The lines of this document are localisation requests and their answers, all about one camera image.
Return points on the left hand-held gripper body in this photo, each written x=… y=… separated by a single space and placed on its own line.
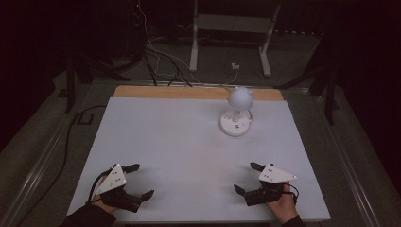
x=111 y=181

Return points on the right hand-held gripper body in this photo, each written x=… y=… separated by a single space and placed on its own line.
x=272 y=174

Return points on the white round-headed desk lamp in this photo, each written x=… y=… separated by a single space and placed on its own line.
x=240 y=98

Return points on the person's left hand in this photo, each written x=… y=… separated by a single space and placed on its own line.
x=104 y=205

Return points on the person's right hand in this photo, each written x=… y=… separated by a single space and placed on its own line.
x=283 y=208

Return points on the white table mat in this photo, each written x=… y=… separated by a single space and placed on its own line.
x=176 y=151

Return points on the black square floor box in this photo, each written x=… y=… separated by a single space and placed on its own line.
x=85 y=118

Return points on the black stand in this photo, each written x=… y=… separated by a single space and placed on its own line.
x=330 y=101
x=70 y=88

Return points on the white plug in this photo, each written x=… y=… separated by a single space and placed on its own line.
x=235 y=66

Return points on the white metal stand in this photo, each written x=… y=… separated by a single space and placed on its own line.
x=193 y=47

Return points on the metal floor rail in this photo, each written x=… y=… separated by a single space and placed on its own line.
x=350 y=170
x=34 y=170

